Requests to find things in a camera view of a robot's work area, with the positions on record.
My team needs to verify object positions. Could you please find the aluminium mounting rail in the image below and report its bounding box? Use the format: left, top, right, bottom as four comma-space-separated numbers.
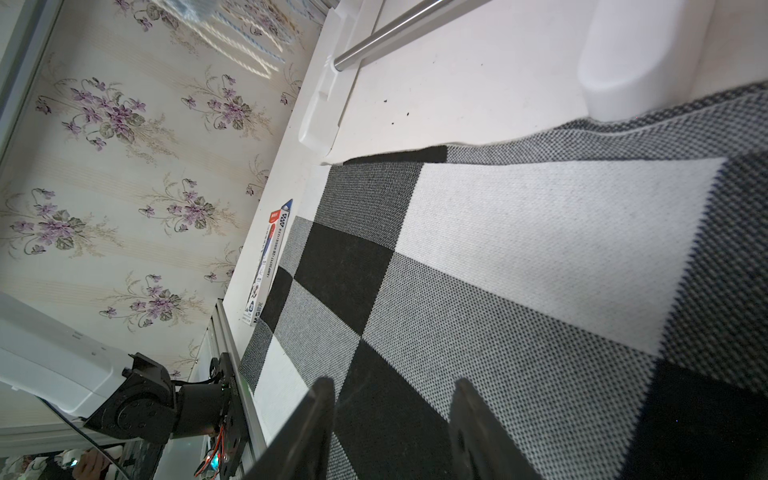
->
209, 298, 267, 473

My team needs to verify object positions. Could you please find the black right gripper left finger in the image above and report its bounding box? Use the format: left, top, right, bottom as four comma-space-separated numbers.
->
243, 377, 335, 480

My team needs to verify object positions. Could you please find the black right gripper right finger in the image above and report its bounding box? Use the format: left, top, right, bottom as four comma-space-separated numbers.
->
449, 378, 542, 479

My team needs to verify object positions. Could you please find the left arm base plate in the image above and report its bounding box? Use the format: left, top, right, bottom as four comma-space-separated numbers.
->
84, 353, 249, 479

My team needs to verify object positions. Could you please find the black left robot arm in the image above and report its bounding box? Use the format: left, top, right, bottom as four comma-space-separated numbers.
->
1, 293, 133, 418

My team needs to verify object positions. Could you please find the black white checkered scarf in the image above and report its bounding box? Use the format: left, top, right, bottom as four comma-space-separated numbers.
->
241, 82, 767, 479

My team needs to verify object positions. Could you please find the blue cream plaid scarf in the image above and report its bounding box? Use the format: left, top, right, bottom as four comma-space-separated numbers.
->
157, 0, 324, 79

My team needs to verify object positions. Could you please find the packaged pen blister pack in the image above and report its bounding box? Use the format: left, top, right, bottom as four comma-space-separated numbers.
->
241, 199, 293, 326

